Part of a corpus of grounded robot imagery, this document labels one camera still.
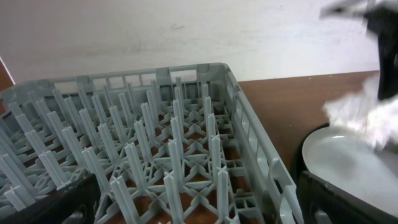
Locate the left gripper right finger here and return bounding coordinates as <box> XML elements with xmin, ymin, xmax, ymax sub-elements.
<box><xmin>297</xmin><ymin>171</ymin><xmax>397</xmax><ymax>223</ymax></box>

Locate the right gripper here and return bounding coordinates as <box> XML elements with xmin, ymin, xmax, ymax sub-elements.
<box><xmin>320</xmin><ymin>0</ymin><xmax>397</xmax><ymax>100</ymax></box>

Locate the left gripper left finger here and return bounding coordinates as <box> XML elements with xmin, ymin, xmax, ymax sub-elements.
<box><xmin>1</xmin><ymin>174</ymin><xmax>101</xmax><ymax>224</ymax></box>

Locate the white napkin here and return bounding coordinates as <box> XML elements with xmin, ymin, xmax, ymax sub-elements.
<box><xmin>323</xmin><ymin>75</ymin><xmax>397</xmax><ymax>151</ymax></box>

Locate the grey dishwasher rack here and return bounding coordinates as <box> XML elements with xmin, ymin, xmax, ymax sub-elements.
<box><xmin>1</xmin><ymin>63</ymin><xmax>303</xmax><ymax>223</ymax></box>

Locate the round black tray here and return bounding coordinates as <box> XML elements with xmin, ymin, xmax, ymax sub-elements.
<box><xmin>290</xmin><ymin>123</ymin><xmax>330</xmax><ymax>184</ymax></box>

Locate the grey plate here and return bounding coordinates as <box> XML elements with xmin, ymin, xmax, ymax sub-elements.
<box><xmin>302</xmin><ymin>127</ymin><xmax>397</xmax><ymax>217</ymax></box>

